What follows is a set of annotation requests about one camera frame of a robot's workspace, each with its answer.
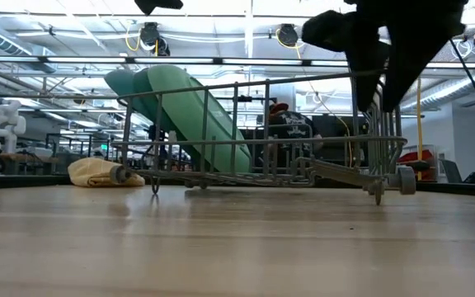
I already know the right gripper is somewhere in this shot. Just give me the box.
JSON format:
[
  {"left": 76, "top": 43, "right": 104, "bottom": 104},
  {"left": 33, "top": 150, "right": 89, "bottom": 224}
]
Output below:
[{"left": 301, "top": 0, "right": 469, "bottom": 113}]

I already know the medium green plate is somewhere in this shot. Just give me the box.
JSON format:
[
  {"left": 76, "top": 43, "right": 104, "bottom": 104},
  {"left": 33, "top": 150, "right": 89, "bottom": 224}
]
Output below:
[{"left": 132, "top": 68, "right": 200, "bottom": 166}]

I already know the light green plate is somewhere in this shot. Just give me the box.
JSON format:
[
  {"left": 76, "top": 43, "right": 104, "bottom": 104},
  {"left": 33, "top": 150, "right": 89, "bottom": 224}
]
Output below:
[{"left": 145, "top": 64, "right": 254, "bottom": 174}]

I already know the grey wire dish rack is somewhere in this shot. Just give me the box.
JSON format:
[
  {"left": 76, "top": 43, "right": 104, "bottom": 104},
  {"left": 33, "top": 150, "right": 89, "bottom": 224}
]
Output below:
[{"left": 109, "top": 68, "right": 417, "bottom": 206}]

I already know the red container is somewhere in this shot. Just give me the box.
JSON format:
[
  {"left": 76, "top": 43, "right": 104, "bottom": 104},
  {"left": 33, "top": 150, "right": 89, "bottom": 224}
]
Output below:
[{"left": 397, "top": 148, "right": 435, "bottom": 182}]

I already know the black round weight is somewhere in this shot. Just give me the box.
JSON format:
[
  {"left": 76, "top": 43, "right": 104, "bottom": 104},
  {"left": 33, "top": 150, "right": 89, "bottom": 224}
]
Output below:
[{"left": 404, "top": 159, "right": 433, "bottom": 172}]

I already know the person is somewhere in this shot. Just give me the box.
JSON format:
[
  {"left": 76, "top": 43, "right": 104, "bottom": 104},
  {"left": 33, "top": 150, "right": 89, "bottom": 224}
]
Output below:
[{"left": 267, "top": 101, "right": 325, "bottom": 167}]

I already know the grey chair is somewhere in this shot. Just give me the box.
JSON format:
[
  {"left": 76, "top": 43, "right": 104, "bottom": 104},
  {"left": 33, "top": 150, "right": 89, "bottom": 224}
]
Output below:
[{"left": 439, "top": 158, "right": 460, "bottom": 185}]

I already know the tan sponge block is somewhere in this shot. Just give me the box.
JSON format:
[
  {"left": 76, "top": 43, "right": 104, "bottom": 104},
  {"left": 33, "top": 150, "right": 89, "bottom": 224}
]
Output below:
[{"left": 67, "top": 157, "right": 146, "bottom": 189}]

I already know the yellow cord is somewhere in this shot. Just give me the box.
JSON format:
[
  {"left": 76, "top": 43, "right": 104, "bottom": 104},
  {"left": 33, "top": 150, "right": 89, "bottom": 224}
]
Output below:
[{"left": 415, "top": 78, "right": 425, "bottom": 182}]

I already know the long black cable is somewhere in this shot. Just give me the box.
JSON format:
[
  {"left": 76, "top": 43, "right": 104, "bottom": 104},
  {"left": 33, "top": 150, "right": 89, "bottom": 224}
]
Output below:
[{"left": 448, "top": 37, "right": 475, "bottom": 141}]

